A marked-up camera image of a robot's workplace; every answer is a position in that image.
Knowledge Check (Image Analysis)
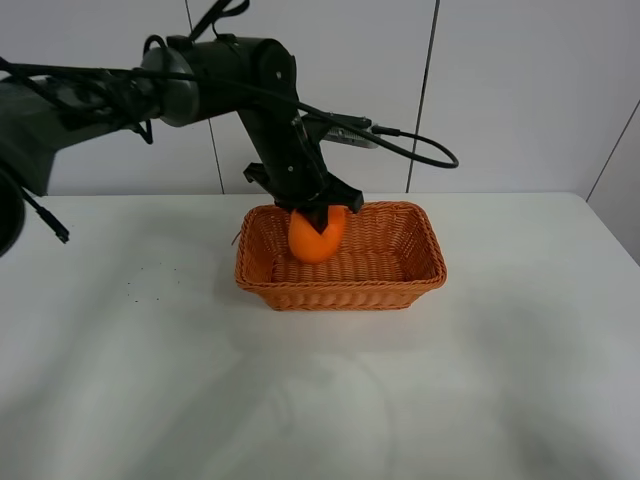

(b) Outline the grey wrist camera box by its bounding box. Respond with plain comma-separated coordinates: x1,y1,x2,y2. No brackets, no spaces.
322,115,378,149

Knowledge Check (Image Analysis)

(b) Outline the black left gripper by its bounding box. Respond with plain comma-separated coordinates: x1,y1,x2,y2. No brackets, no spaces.
243,113,362,235

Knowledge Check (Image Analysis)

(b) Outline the orange wicker basket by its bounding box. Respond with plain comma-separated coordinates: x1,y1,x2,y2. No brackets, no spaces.
235,201,447,311

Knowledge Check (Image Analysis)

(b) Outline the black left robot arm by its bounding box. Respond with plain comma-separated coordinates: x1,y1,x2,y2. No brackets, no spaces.
1,35,363,250

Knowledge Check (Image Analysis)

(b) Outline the orange fruit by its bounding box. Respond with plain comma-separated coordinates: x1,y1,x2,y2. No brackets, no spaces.
288,205,347,264

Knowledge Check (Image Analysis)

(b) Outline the black cable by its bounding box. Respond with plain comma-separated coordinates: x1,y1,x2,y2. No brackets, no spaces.
0,0,460,244

